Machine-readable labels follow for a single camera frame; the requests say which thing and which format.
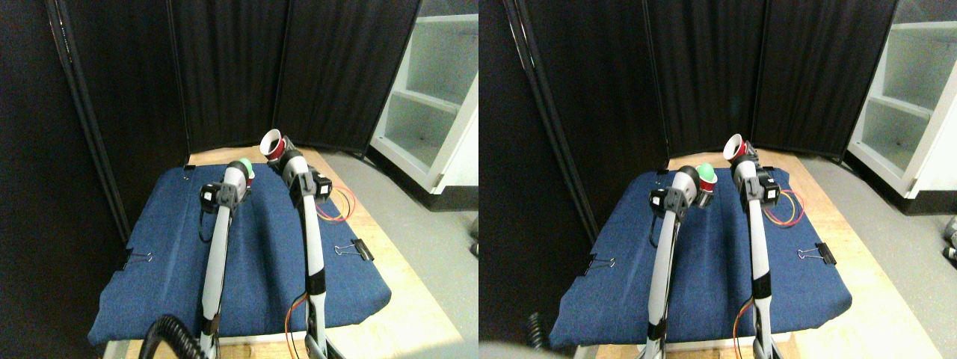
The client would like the dark blue cloth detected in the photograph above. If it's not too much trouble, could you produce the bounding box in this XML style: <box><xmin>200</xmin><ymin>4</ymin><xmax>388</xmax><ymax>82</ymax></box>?
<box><xmin>88</xmin><ymin>163</ymin><xmax>392</xmax><ymax>346</ymax></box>
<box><xmin>547</xmin><ymin>168</ymin><xmax>852</xmax><ymax>350</ymax></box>

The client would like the black curtain stand pole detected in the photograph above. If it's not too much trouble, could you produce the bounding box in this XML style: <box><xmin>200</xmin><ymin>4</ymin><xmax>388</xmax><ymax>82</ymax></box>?
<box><xmin>49</xmin><ymin>0</ymin><xmax>132</xmax><ymax>244</ymax></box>
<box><xmin>507</xmin><ymin>0</ymin><xmax>600</xmax><ymax>244</ymax></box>

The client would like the black ribbed hose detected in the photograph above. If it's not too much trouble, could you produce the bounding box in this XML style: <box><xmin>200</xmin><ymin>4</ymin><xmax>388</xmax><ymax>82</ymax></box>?
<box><xmin>526</xmin><ymin>312</ymin><xmax>548</xmax><ymax>349</ymax></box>
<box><xmin>137</xmin><ymin>314</ymin><xmax>203</xmax><ymax>359</ymax></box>

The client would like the white shelf unit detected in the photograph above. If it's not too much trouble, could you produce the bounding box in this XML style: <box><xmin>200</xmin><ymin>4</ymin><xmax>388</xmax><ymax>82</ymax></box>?
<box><xmin>369</xmin><ymin>16</ymin><xmax>479</xmax><ymax>197</ymax></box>
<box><xmin>846</xmin><ymin>22</ymin><xmax>957</xmax><ymax>201</ymax></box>

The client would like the orange wire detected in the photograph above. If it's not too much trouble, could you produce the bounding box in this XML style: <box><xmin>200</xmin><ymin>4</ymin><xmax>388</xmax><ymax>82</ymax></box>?
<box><xmin>284</xmin><ymin>293</ymin><xmax>309</xmax><ymax>359</ymax></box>
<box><xmin>763</xmin><ymin>189</ymin><xmax>806</xmax><ymax>227</ymax></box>
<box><xmin>314</xmin><ymin>187</ymin><xmax>357</xmax><ymax>223</ymax></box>
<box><xmin>733</xmin><ymin>298</ymin><xmax>754</xmax><ymax>359</ymax></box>

